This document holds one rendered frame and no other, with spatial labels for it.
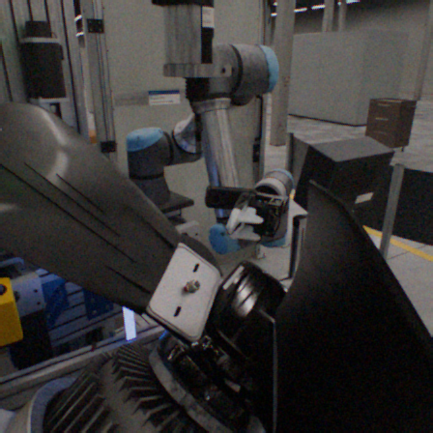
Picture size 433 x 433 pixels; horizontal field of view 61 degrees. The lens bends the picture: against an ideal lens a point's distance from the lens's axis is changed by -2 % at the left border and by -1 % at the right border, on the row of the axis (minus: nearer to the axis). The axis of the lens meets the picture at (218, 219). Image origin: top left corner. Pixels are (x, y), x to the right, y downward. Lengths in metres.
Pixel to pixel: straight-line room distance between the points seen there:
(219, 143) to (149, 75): 1.50
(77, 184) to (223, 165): 0.53
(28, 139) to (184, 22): 0.18
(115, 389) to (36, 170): 0.21
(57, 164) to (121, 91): 1.90
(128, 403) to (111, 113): 1.99
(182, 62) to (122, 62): 1.90
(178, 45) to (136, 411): 0.33
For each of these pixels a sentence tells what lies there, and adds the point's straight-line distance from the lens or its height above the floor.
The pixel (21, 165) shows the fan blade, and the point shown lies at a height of 1.38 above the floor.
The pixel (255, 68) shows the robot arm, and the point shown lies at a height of 1.46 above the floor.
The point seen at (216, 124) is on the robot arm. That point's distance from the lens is 0.86.
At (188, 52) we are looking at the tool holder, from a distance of 0.37.
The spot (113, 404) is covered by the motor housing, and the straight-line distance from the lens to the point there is 0.38.
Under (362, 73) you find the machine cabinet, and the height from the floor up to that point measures 1.26.
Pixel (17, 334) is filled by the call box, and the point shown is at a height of 1.00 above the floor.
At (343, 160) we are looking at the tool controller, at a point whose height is 1.23.
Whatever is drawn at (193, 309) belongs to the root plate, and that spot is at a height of 1.24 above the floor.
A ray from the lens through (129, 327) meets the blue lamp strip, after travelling 0.92.
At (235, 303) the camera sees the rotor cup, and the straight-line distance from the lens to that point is 0.38.
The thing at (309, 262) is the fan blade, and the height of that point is 1.39.
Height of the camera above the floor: 1.46
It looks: 23 degrees down
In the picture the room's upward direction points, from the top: straight up
